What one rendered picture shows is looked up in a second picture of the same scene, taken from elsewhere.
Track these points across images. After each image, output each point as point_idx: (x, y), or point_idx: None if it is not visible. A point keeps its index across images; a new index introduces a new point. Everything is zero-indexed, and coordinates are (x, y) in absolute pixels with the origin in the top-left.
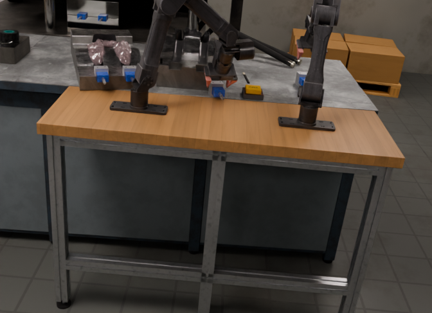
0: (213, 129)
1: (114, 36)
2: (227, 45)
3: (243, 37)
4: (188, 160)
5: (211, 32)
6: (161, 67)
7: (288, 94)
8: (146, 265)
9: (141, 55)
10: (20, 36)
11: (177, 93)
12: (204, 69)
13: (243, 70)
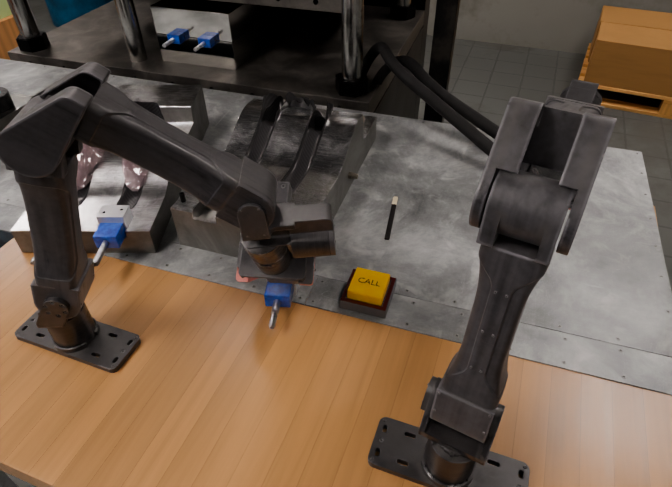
0: (182, 462)
1: (157, 106)
2: (245, 237)
3: (428, 99)
4: None
5: (390, 70)
6: (179, 214)
7: (463, 292)
8: None
9: (226, 132)
10: (22, 98)
11: (204, 275)
12: (238, 250)
13: (400, 186)
